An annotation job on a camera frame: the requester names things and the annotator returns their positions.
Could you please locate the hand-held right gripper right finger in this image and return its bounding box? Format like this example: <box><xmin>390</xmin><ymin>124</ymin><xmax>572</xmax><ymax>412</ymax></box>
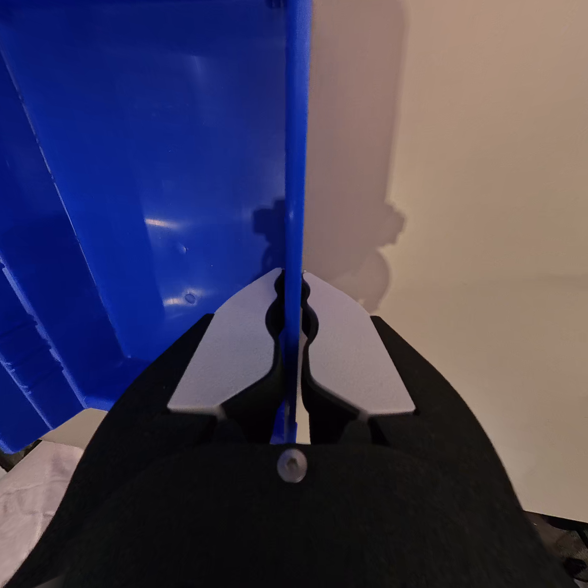
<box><xmin>300</xmin><ymin>271</ymin><xmax>417</xmax><ymax>445</ymax></box>

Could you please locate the white cloth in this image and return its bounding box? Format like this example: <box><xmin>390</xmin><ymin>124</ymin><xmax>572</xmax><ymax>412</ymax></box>
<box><xmin>0</xmin><ymin>439</ymin><xmax>85</xmax><ymax>588</ymax></box>

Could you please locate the blue plain plastic bin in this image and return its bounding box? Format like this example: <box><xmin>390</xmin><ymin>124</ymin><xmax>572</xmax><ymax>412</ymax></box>
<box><xmin>0</xmin><ymin>0</ymin><xmax>315</xmax><ymax>455</ymax></box>

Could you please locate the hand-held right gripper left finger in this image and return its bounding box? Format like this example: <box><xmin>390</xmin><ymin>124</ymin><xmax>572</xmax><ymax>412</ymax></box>
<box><xmin>166</xmin><ymin>268</ymin><xmax>284</xmax><ymax>445</ymax></box>

